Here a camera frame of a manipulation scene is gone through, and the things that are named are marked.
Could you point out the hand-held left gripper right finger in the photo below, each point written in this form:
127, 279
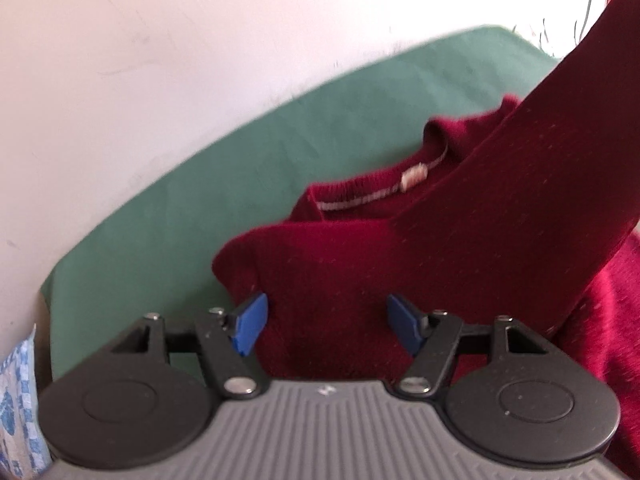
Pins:
405, 320

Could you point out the dark red knitted sweater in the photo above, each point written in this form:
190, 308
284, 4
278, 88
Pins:
475, 220

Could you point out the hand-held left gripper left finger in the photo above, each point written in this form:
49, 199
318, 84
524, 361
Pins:
252, 322

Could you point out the green table cloth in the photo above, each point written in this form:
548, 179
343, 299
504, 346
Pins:
225, 185

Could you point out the blue white patterned cloth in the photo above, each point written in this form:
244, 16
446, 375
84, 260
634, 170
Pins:
17, 410

